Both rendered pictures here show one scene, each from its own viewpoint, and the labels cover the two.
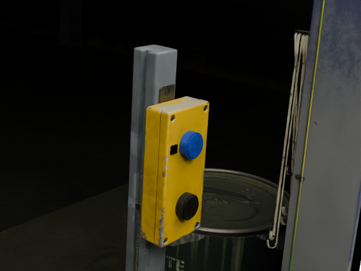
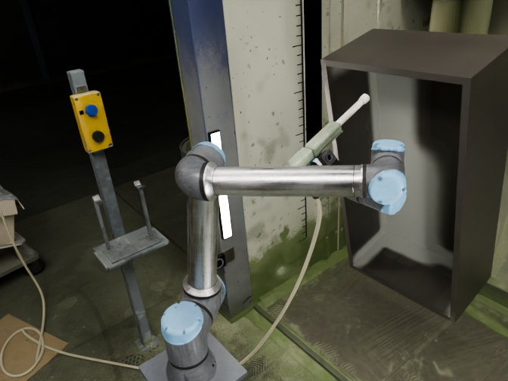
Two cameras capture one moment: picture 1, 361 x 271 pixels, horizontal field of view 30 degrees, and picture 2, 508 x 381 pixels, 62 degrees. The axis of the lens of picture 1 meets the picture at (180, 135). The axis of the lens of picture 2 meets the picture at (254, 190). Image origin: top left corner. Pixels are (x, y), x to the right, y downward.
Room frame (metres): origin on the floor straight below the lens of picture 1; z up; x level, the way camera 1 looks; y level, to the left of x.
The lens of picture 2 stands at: (-0.43, -1.18, 1.98)
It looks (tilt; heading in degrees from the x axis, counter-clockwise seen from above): 27 degrees down; 16
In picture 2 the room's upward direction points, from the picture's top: 5 degrees counter-clockwise
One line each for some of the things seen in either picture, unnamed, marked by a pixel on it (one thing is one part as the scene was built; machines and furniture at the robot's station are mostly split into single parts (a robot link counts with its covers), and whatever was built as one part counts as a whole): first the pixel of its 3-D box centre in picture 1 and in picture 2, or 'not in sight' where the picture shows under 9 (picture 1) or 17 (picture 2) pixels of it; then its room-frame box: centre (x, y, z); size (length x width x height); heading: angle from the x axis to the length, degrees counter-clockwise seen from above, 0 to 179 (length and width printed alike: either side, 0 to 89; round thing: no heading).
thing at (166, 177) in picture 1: (173, 170); (91, 122); (1.16, 0.01, 1.42); 0.12 x 0.06 x 0.26; 142
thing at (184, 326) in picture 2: not in sight; (185, 331); (0.59, -0.58, 0.83); 0.17 x 0.15 x 0.18; 179
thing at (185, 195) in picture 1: (186, 206); (97, 136); (1.14, -0.02, 1.36); 0.05 x 0.02 x 0.05; 142
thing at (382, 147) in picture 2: not in sight; (387, 162); (0.73, -1.25, 1.45); 0.12 x 0.09 x 0.12; 179
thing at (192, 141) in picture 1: (190, 144); (91, 110); (1.14, -0.02, 1.48); 0.05 x 0.02 x 0.05; 142
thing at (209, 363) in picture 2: not in sight; (190, 359); (0.58, -0.58, 0.69); 0.19 x 0.19 x 0.10
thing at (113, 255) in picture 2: not in sight; (125, 218); (1.10, -0.08, 0.95); 0.26 x 0.15 x 0.32; 142
